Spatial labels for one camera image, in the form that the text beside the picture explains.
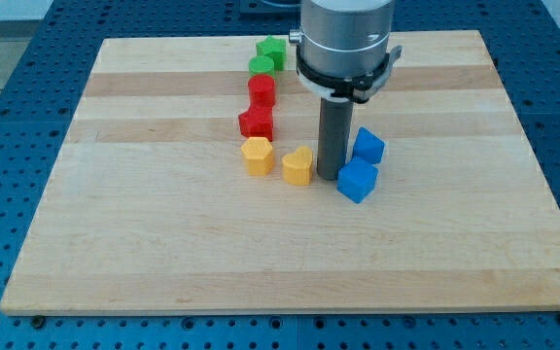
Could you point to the yellow heart block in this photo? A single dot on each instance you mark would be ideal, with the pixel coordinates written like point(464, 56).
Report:
point(297, 167)

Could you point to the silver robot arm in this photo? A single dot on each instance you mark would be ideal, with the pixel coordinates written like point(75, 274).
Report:
point(342, 48)

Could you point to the yellow hexagon block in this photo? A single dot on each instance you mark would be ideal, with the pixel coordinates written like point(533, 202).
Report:
point(258, 156)

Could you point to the red star block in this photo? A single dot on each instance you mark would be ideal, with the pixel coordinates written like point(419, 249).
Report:
point(257, 121)

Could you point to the blue cube block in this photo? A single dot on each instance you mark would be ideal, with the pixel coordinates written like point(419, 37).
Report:
point(357, 179)

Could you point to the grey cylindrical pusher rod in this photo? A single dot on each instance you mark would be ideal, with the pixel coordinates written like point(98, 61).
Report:
point(334, 128)

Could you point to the red cylinder block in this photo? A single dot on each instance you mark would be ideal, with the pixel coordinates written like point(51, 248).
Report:
point(261, 88)

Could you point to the blue triangle block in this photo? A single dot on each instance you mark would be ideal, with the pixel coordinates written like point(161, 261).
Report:
point(368, 146)

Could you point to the green cylinder block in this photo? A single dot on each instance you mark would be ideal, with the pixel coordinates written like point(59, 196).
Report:
point(261, 65)

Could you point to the green star block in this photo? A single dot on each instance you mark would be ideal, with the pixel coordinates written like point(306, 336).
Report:
point(274, 48)

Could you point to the light wooden board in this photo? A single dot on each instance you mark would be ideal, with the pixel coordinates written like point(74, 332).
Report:
point(149, 210)

